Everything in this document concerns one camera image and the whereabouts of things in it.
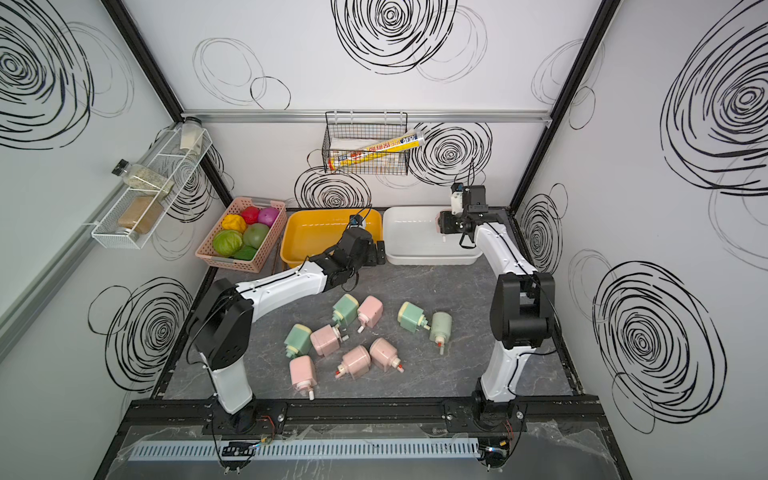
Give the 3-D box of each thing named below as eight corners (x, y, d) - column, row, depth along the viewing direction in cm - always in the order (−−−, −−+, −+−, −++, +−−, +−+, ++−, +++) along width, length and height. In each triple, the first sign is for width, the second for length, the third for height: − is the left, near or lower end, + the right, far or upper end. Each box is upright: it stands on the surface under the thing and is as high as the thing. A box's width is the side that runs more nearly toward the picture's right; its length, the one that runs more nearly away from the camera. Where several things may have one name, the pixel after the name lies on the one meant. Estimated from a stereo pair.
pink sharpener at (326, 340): (320, 360, 84) (316, 352, 79) (313, 342, 87) (309, 333, 82) (345, 347, 86) (343, 338, 81) (337, 329, 89) (334, 320, 84)
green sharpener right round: (427, 351, 86) (430, 341, 80) (431, 321, 92) (434, 309, 86) (446, 355, 86) (450, 345, 80) (448, 324, 92) (453, 313, 85)
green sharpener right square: (395, 324, 91) (396, 314, 86) (403, 310, 94) (404, 300, 89) (424, 339, 88) (426, 330, 83) (431, 324, 91) (434, 314, 86)
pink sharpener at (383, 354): (370, 372, 83) (368, 363, 76) (371, 348, 87) (369, 337, 81) (402, 372, 83) (403, 363, 76) (401, 348, 87) (402, 337, 81)
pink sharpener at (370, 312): (351, 327, 90) (349, 318, 85) (370, 302, 96) (369, 292, 90) (366, 337, 88) (365, 328, 83) (385, 312, 94) (385, 301, 88)
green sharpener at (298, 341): (289, 362, 84) (282, 353, 78) (295, 333, 90) (288, 323, 84) (312, 362, 84) (306, 353, 78) (316, 333, 90) (311, 323, 84)
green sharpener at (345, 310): (331, 319, 91) (328, 310, 86) (350, 302, 95) (348, 292, 90) (344, 331, 89) (342, 322, 84) (363, 312, 93) (361, 303, 88)
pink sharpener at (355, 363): (339, 378, 81) (335, 371, 75) (341, 354, 85) (338, 345, 79) (369, 378, 81) (368, 371, 75) (370, 354, 85) (369, 345, 79)
